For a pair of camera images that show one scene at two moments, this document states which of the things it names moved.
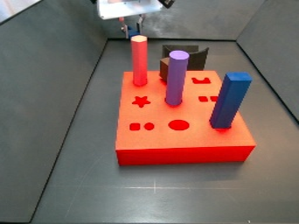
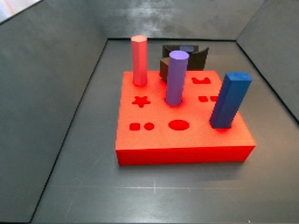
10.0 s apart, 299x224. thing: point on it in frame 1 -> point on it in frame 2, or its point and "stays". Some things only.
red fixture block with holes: (159, 134) stays
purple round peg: (176, 76) stays
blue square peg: (230, 99) stays
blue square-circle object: (132, 31) -> (187, 48)
